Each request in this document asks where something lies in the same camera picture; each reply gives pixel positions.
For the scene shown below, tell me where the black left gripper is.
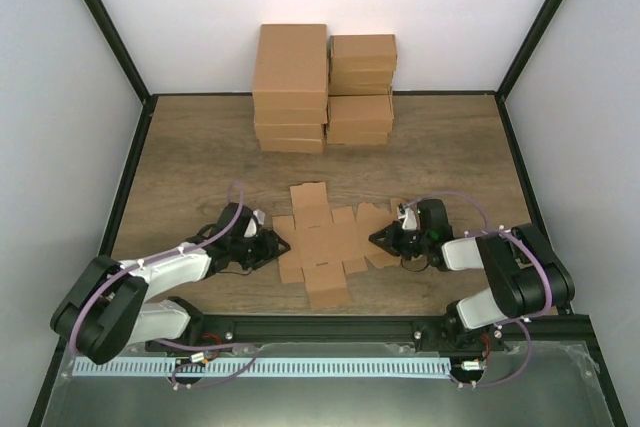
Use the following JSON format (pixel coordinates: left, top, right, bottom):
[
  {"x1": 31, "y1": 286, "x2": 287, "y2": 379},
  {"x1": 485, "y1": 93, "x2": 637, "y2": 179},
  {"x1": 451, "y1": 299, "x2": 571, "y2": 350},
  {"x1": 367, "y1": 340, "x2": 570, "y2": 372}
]
[{"x1": 231, "y1": 230, "x2": 292, "y2": 270}]

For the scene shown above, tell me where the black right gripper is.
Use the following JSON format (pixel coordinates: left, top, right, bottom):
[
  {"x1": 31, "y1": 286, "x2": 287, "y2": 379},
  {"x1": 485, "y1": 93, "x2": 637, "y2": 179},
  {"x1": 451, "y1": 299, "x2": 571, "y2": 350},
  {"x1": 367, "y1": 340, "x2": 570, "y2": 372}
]
[{"x1": 369, "y1": 221, "x2": 430, "y2": 261}]

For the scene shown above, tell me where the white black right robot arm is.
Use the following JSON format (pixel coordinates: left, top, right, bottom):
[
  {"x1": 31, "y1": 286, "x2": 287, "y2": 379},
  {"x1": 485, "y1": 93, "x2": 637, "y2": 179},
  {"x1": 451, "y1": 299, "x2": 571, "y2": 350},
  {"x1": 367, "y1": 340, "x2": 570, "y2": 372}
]
[{"x1": 367, "y1": 196, "x2": 575, "y2": 350}]

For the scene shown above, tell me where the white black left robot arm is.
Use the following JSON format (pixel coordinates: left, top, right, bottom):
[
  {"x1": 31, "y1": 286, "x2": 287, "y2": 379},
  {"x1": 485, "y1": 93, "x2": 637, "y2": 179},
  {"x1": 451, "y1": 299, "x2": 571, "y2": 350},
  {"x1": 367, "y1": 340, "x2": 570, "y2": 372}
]
[{"x1": 50, "y1": 202, "x2": 291, "y2": 365}]

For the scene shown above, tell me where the bottom large cardboard box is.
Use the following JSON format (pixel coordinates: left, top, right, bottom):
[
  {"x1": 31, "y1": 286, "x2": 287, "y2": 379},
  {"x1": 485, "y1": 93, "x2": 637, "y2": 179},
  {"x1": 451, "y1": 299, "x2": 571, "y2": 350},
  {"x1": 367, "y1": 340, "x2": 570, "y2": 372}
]
[{"x1": 259, "y1": 138, "x2": 325, "y2": 154}]

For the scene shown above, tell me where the large cardboard box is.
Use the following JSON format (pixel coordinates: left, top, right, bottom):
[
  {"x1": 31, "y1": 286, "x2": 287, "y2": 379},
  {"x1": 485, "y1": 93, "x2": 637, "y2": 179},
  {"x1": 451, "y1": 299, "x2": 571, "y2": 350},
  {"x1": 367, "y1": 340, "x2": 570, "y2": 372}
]
[
  {"x1": 252, "y1": 24, "x2": 328, "y2": 109},
  {"x1": 254, "y1": 108, "x2": 328, "y2": 125},
  {"x1": 254, "y1": 124, "x2": 325, "y2": 140},
  {"x1": 259, "y1": 138, "x2": 325, "y2": 154}
]

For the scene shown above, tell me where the bottom small cardboard box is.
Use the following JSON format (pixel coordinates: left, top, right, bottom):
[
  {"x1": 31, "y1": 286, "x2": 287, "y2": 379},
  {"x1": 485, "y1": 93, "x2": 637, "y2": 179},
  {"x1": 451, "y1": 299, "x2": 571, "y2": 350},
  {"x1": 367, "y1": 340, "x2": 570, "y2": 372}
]
[{"x1": 326, "y1": 131, "x2": 388, "y2": 146}]

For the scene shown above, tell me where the small cardboard box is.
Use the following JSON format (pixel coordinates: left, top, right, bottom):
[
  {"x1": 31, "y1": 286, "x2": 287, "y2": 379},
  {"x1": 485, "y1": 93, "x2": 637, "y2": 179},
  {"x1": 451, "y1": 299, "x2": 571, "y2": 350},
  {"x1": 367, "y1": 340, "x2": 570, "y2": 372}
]
[
  {"x1": 326, "y1": 131, "x2": 388, "y2": 146},
  {"x1": 330, "y1": 34, "x2": 398, "y2": 71},
  {"x1": 328, "y1": 95, "x2": 394, "y2": 133},
  {"x1": 329, "y1": 67, "x2": 395, "y2": 96}
]

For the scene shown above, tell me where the upper small cardboard box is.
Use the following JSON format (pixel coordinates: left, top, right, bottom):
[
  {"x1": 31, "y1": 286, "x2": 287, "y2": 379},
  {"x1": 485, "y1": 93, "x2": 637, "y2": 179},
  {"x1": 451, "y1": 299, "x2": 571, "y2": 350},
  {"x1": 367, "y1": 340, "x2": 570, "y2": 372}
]
[{"x1": 329, "y1": 67, "x2": 395, "y2": 96}]

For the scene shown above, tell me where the top large cardboard box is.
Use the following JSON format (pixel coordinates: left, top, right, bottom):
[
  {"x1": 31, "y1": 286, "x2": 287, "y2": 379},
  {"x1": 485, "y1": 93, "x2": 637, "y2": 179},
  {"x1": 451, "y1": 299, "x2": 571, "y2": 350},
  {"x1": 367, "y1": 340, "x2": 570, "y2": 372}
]
[{"x1": 252, "y1": 24, "x2": 328, "y2": 109}]

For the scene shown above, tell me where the top small cardboard box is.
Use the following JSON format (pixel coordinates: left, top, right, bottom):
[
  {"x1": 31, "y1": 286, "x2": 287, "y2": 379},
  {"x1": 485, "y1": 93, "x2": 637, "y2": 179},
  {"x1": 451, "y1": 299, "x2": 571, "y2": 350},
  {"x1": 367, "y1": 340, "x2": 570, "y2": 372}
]
[{"x1": 330, "y1": 34, "x2": 398, "y2": 71}]

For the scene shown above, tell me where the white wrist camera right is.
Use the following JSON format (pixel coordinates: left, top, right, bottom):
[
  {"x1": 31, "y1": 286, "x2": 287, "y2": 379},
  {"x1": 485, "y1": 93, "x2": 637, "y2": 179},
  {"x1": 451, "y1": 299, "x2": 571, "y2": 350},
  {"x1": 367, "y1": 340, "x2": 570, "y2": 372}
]
[{"x1": 397, "y1": 203, "x2": 419, "y2": 231}]

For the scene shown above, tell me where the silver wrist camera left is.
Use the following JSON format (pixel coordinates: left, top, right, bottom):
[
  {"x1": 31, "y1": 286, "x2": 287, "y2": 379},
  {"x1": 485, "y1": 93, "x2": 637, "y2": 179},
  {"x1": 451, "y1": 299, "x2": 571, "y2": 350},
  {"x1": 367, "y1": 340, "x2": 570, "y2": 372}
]
[{"x1": 244, "y1": 209, "x2": 266, "y2": 238}]

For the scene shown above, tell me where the black cage frame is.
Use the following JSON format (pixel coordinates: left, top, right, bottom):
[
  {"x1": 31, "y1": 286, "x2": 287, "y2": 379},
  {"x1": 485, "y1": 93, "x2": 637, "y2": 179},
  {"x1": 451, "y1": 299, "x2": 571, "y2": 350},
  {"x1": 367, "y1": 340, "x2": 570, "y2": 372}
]
[{"x1": 27, "y1": 0, "x2": 640, "y2": 427}]

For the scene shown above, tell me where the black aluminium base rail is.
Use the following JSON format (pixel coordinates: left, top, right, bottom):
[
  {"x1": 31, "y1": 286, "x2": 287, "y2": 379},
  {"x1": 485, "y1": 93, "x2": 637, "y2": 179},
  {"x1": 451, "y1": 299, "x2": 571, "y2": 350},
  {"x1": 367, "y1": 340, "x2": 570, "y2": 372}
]
[{"x1": 144, "y1": 314, "x2": 591, "y2": 353}]

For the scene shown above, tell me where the light blue slotted cable duct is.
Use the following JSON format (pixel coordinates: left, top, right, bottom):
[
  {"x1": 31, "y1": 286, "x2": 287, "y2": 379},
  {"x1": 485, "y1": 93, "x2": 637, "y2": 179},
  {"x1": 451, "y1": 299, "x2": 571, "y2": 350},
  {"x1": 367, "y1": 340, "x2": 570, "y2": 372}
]
[{"x1": 72, "y1": 357, "x2": 451, "y2": 379}]

